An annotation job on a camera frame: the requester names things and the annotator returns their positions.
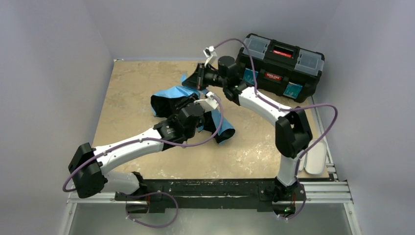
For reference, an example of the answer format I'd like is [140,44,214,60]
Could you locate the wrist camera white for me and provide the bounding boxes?
[203,46,217,67]
[193,92,219,112]

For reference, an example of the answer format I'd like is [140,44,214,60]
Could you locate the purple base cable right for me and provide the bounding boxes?
[278,181,307,220]

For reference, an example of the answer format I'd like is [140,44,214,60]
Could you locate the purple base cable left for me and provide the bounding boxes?
[116,191,179,229]

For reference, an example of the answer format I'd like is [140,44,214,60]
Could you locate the aluminium frame rail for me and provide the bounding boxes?
[67,98,358,235]

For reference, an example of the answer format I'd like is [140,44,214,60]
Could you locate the white glasses case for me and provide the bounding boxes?
[299,140,327,176]

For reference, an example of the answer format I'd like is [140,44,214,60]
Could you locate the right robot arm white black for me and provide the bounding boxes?
[182,56,312,202]

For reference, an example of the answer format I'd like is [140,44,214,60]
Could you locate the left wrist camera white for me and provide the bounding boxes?
[193,92,219,112]

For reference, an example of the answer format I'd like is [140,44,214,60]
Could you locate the black toolbox with clear lids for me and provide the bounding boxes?
[236,33,325,103]

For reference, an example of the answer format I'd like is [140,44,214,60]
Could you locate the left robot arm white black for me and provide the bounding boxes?
[63,94,205,199]

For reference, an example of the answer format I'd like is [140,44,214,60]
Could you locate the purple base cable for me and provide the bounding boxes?
[278,181,307,220]
[116,191,179,229]

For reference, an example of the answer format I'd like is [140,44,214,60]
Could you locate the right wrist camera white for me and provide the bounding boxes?
[203,46,217,67]

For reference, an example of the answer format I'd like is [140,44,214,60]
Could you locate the light blue folding umbrella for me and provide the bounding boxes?
[150,85,235,144]

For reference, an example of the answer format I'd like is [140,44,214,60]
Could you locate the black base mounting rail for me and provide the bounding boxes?
[115,178,306,214]

